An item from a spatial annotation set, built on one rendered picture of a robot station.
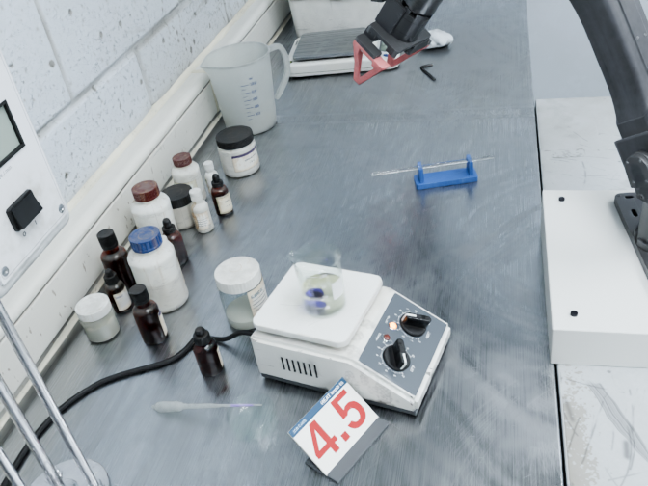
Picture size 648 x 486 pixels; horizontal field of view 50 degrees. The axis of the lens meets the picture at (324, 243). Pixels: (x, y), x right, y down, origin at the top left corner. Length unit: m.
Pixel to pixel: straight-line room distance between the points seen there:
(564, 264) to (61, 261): 0.65
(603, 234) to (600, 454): 0.30
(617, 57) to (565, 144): 0.43
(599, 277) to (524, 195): 0.29
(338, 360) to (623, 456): 0.30
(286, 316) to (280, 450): 0.15
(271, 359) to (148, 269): 0.23
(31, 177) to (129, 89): 0.88
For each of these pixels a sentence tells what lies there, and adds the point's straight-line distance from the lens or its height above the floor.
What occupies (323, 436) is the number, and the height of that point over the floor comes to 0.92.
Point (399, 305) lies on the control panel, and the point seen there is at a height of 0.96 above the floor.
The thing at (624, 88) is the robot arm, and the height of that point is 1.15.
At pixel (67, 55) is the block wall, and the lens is 1.13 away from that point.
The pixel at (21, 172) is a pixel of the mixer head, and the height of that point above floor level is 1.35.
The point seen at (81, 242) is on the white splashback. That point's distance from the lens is 1.05.
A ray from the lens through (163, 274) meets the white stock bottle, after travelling 0.95.
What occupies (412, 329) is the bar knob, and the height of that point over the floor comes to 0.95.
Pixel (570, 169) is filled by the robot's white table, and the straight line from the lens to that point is 1.19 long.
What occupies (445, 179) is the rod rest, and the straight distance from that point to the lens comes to 1.15.
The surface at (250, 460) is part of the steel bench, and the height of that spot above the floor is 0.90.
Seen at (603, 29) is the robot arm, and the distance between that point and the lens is 0.85.
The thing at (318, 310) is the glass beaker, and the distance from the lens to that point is 0.77.
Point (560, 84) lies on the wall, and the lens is 2.29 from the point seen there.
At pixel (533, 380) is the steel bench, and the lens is 0.83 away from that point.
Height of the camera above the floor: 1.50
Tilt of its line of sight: 35 degrees down
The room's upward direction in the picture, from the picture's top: 10 degrees counter-clockwise
